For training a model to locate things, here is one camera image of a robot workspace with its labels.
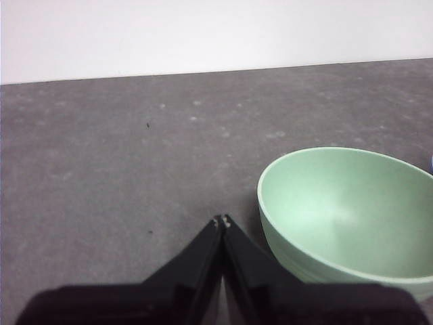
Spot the green ribbed bowl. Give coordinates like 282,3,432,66
257,146,433,302

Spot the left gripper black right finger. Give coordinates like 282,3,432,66
223,215,429,325

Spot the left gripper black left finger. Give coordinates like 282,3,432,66
15,216,225,325

